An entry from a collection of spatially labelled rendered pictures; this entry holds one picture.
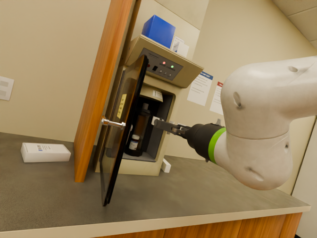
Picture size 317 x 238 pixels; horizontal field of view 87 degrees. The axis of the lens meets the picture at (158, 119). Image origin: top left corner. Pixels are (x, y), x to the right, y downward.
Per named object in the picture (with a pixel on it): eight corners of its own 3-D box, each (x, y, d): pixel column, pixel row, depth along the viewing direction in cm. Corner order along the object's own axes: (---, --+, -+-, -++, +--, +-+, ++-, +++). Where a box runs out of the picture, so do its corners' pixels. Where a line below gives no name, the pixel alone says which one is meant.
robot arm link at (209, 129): (202, 165, 38) (228, 168, 43) (217, 116, 38) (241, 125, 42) (186, 156, 43) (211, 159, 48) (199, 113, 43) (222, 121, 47)
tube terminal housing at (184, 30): (89, 152, 92) (125, 15, 89) (141, 158, 108) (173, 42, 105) (94, 172, 71) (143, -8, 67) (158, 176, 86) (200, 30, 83)
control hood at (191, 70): (123, 64, 69) (129, 40, 68) (184, 89, 84) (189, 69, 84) (132, 60, 59) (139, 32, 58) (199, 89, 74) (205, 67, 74)
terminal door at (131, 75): (101, 163, 70) (126, 70, 68) (105, 210, 41) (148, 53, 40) (99, 162, 69) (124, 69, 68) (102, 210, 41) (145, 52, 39)
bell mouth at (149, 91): (125, 92, 90) (128, 82, 90) (154, 101, 99) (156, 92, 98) (137, 93, 75) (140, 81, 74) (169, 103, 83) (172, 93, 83)
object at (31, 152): (20, 151, 71) (22, 142, 70) (61, 151, 82) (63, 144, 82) (23, 162, 62) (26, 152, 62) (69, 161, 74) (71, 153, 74)
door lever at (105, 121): (117, 125, 52) (119, 117, 52) (121, 131, 43) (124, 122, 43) (99, 121, 50) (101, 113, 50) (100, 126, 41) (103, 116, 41)
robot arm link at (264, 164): (269, 215, 27) (304, 183, 32) (268, 148, 24) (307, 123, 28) (208, 175, 40) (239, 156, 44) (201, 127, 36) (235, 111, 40)
